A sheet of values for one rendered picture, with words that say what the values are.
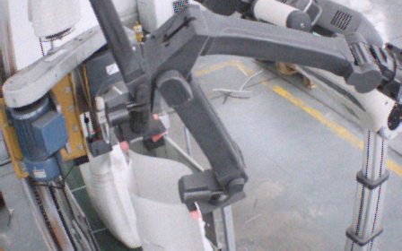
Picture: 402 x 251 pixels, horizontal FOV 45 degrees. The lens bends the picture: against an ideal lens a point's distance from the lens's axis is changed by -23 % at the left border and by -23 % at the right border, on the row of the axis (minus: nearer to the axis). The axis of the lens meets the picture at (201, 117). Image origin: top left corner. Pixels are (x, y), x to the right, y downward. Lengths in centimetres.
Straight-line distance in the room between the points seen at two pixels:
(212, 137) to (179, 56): 25
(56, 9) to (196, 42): 72
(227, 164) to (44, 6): 69
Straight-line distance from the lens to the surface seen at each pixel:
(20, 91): 152
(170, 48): 87
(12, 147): 182
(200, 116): 102
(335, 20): 128
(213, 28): 87
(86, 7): 461
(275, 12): 125
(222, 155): 114
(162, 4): 564
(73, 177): 308
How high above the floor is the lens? 193
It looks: 27 degrees down
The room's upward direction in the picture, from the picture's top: 9 degrees counter-clockwise
